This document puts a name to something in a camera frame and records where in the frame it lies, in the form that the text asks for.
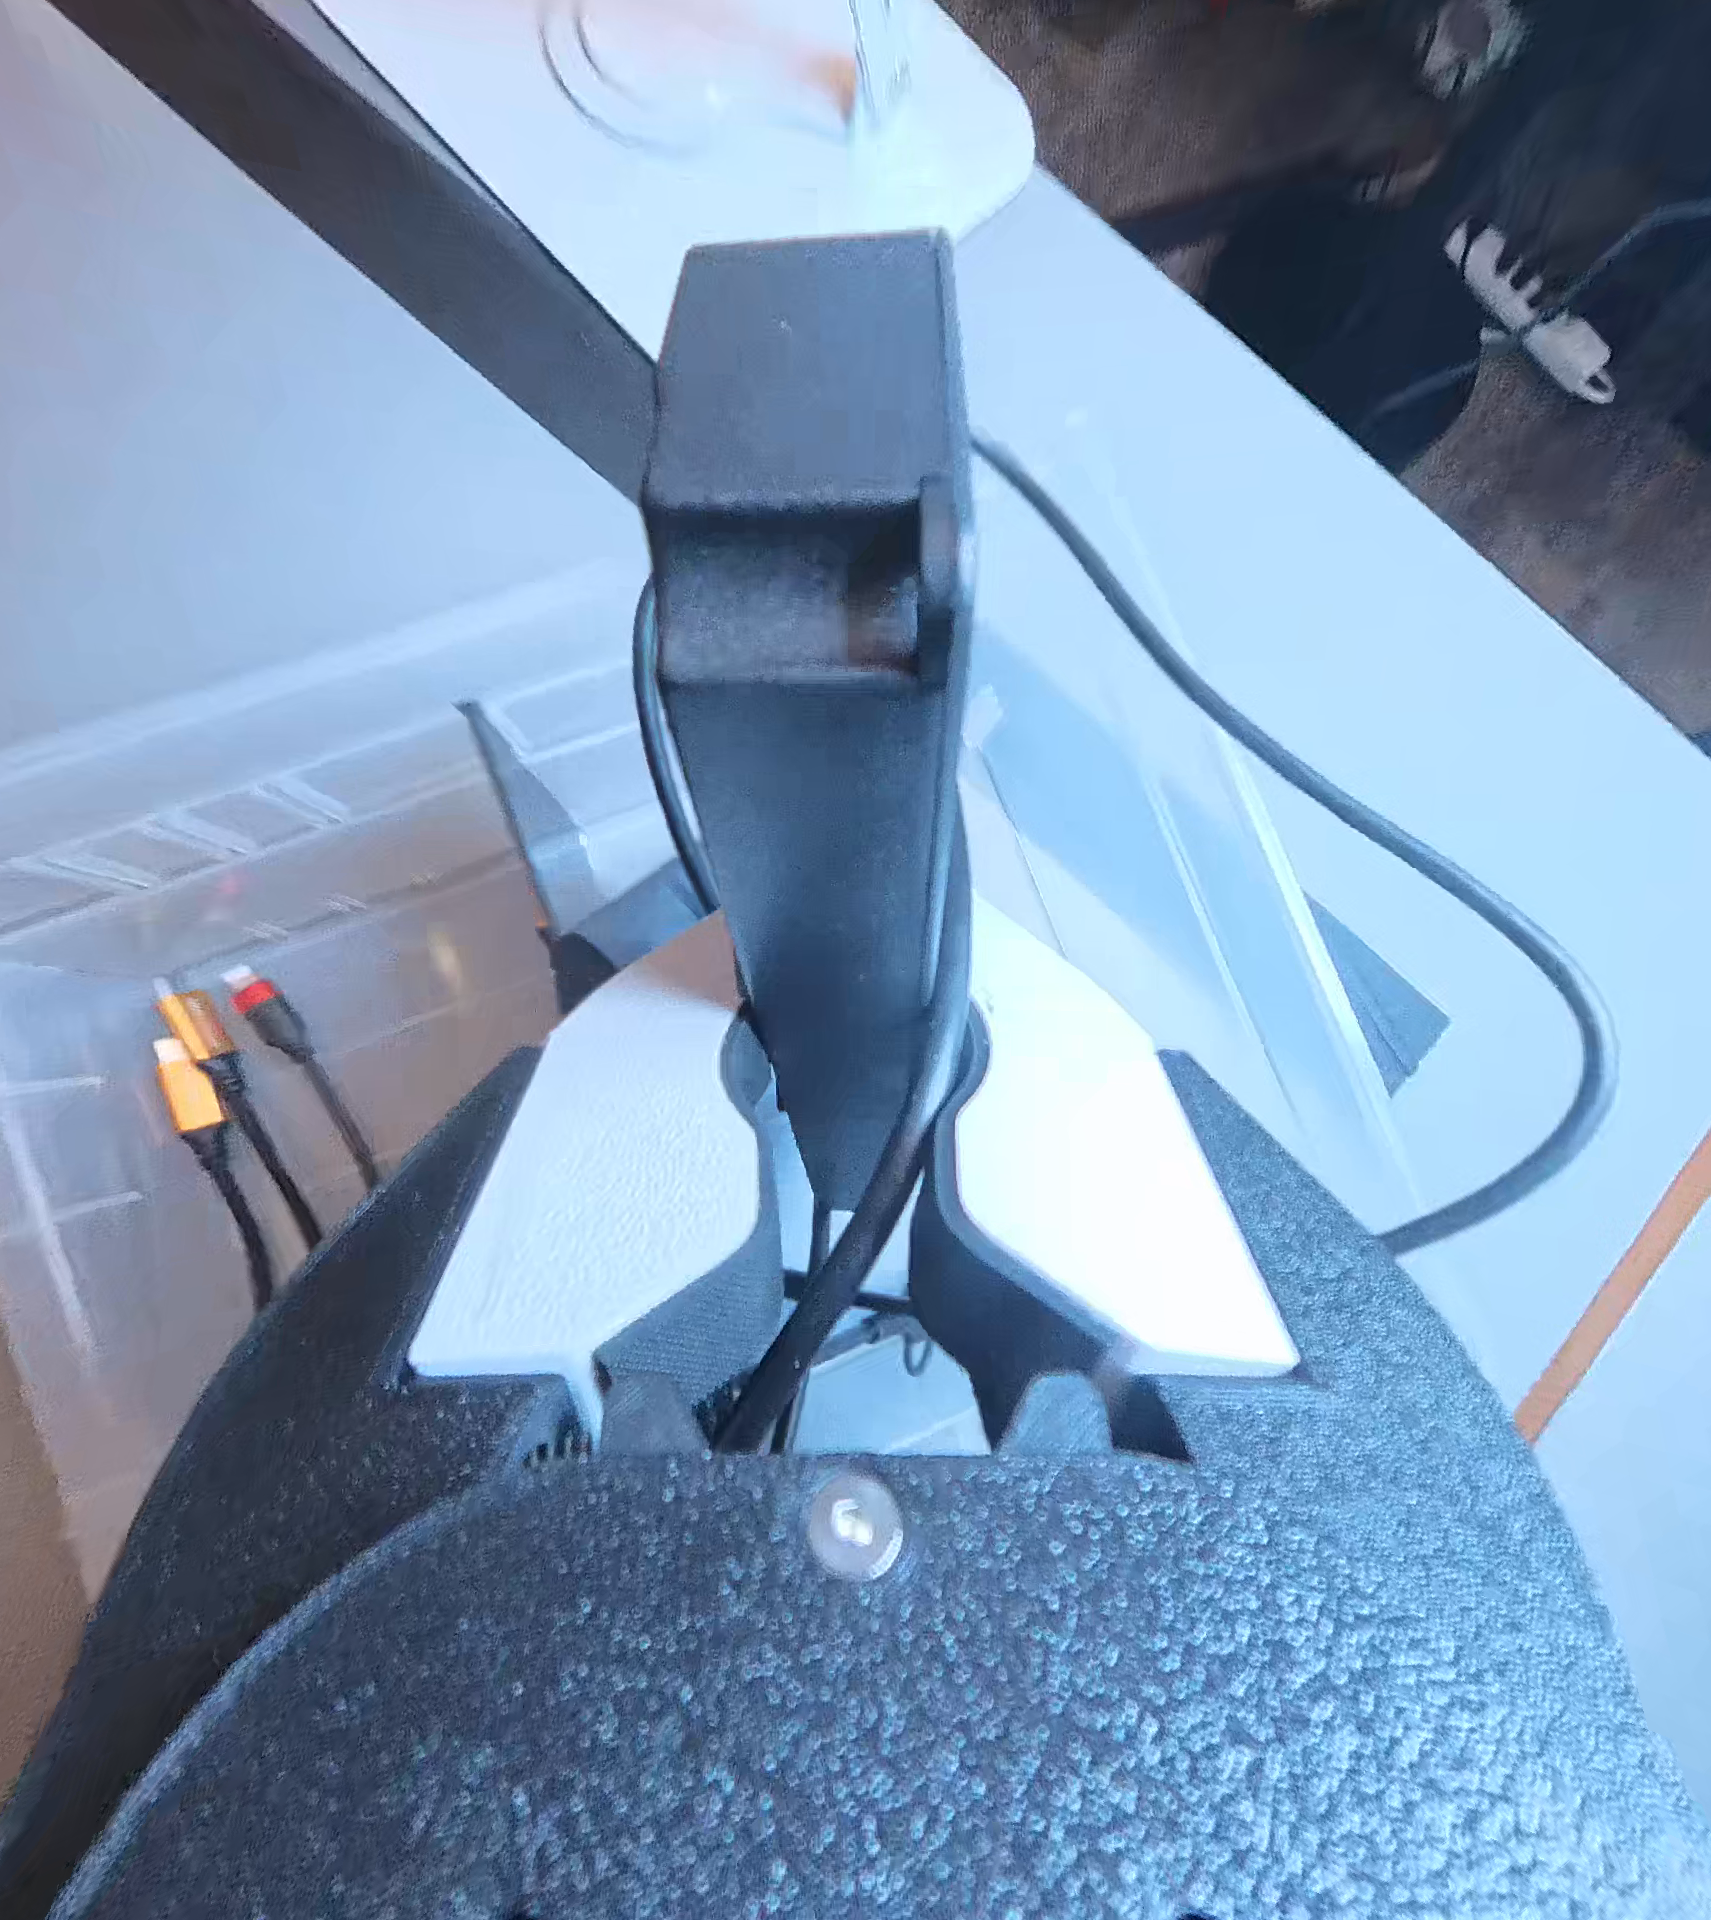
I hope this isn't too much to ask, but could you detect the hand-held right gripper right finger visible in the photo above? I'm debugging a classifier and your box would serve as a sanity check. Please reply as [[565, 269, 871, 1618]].
[[911, 904, 1300, 1373]]

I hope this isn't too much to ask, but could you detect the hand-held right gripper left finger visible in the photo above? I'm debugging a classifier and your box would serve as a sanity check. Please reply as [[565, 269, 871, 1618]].
[[407, 911, 789, 1382]]

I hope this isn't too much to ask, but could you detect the thick black hub cable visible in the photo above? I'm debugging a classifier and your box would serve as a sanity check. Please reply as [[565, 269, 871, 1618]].
[[629, 434, 1618, 1453]]

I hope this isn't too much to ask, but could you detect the clear plastic bin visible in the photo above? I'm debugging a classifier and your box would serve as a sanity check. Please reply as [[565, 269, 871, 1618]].
[[0, 434, 1456, 1591]]

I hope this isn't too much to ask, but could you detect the black usb hub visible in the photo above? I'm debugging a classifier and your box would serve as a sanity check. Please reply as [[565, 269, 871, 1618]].
[[637, 231, 979, 1209]]

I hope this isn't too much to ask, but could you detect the white power strip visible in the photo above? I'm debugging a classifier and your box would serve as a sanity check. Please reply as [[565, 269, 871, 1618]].
[[1442, 215, 1616, 408]]

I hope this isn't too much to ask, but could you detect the white document stand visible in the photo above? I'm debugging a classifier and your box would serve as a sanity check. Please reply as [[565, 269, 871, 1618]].
[[321, 0, 1037, 242]]

